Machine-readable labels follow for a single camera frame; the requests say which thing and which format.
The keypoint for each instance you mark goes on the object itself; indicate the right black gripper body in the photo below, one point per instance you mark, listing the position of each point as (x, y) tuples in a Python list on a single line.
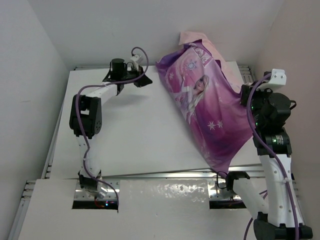
[(257, 98)]

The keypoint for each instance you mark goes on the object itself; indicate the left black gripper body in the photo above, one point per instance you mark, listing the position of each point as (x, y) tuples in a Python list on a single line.
[(132, 75)]

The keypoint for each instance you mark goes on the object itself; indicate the pink printed pillowcase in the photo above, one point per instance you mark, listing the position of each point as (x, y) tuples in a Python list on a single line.
[(208, 95)]

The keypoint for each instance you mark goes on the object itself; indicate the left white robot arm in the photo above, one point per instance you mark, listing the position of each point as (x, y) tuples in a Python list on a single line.
[(86, 118)]

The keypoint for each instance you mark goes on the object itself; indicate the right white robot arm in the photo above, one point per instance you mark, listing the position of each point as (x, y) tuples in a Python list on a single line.
[(278, 217)]

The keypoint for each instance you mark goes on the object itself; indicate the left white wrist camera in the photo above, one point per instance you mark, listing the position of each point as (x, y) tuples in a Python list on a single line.
[(136, 60)]

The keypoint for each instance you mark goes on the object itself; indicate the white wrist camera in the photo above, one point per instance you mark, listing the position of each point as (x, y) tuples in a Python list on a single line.
[(136, 60), (275, 81)]

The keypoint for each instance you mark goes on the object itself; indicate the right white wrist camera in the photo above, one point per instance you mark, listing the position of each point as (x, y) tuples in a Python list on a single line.
[(275, 81)]

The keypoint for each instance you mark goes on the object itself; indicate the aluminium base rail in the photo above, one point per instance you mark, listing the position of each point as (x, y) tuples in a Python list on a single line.
[(202, 185)]

